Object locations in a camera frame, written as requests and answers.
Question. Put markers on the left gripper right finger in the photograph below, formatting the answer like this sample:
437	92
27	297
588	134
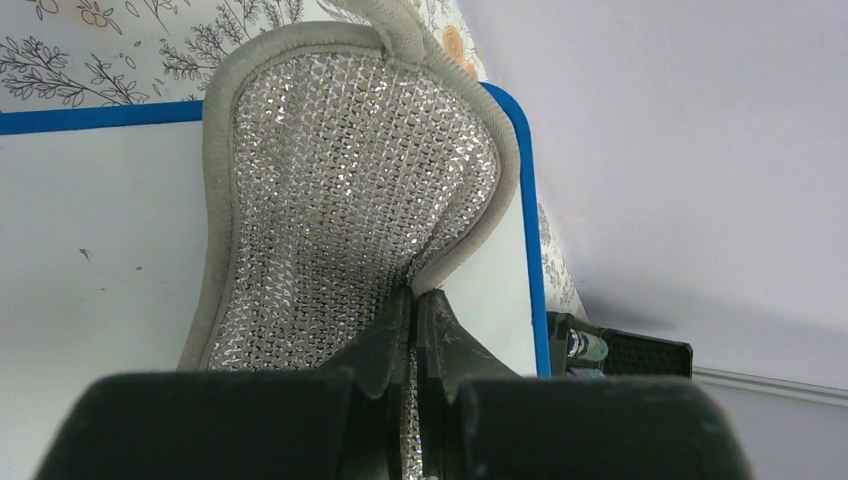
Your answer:
480	420

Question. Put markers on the grey mesh sponge eraser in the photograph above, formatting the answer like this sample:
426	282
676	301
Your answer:
341	161

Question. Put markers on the blue framed whiteboard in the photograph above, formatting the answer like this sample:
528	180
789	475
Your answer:
102	239

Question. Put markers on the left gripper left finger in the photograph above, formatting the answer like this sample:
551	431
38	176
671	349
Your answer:
341	420

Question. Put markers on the black poker chip case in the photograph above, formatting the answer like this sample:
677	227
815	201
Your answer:
580	349

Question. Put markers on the floral table mat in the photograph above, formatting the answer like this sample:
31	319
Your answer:
72	54

